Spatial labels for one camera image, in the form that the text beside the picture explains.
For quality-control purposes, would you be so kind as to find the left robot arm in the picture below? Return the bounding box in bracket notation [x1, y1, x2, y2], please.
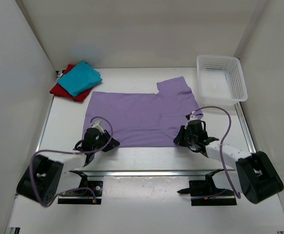
[16, 127, 120, 207]

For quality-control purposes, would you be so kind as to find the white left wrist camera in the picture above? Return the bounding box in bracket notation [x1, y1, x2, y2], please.
[91, 119, 105, 134]

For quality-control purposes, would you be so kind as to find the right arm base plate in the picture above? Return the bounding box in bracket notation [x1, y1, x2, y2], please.
[177, 169, 237, 206]

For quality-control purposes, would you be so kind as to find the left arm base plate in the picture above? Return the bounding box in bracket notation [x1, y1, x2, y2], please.
[57, 180, 103, 205]

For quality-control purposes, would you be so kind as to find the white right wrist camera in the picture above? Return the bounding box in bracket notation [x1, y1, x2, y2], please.
[185, 111, 199, 129]

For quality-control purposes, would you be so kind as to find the purple cable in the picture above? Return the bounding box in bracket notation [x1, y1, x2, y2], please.
[185, 105, 242, 201]
[29, 116, 114, 208]

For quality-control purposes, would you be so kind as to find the left side aluminium rail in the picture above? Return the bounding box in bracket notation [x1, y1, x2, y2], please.
[4, 71, 57, 234]

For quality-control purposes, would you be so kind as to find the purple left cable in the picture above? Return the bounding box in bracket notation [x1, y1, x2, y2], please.
[29, 116, 114, 208]

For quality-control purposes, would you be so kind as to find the red t shirt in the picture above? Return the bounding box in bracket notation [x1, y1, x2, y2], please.
[50, 64, 92, 102]

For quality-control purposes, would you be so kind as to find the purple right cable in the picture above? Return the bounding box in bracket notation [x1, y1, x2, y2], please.
[185, 105, 242, 201]

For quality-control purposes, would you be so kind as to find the aluminium table edge rail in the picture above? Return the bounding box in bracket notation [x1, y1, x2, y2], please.
[83, 169, 262, 178]

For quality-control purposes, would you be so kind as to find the purple t shirt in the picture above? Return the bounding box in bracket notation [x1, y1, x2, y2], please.
[83, 77, 199, 148]

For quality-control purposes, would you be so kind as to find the teal t shirt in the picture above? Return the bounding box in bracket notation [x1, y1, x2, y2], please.
[57, 61, 102, 97]

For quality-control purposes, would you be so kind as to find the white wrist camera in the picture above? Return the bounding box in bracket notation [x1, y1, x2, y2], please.
[91, 119, 105, 134]
[185, 111, 199, 129]

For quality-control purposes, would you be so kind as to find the white plastic basket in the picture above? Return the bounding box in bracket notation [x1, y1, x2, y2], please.
[196, 55, 248, 106]

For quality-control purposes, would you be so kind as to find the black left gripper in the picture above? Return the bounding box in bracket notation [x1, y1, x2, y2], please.
[93, 130, 120, 153]

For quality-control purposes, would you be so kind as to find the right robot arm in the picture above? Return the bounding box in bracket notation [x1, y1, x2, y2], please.
[173, 119, 284, 204]

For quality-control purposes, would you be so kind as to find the right side aluminium rail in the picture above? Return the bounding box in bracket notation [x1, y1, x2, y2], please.
[234, 102, 257, 153]

